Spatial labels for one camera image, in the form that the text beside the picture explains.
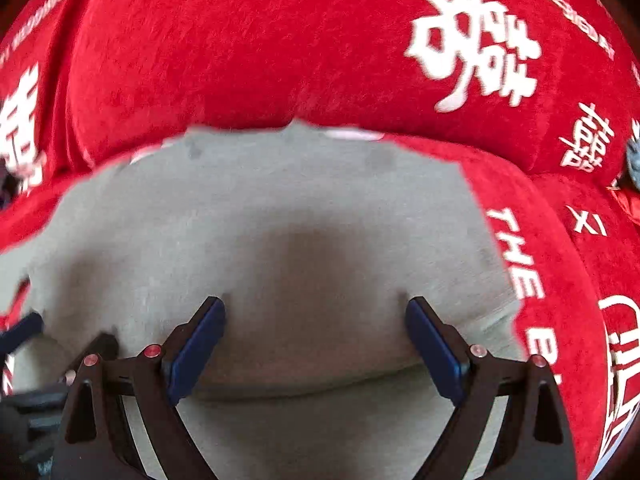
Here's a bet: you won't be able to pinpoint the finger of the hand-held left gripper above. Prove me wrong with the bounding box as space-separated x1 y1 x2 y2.
0 311 45 358
62 332 121 386

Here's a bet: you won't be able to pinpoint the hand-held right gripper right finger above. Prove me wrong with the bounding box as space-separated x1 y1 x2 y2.
405 296 579 480

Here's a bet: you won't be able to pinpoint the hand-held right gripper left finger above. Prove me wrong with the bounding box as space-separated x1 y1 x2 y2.
50 296 226 480

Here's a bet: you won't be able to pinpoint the grey small garment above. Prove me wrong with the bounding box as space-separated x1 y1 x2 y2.
0 120 527 480

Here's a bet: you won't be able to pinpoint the grey object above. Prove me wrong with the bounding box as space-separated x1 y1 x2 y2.
624 132 640 188

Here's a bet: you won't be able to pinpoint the red printed blanket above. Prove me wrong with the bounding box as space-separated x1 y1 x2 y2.
0 0 640 480

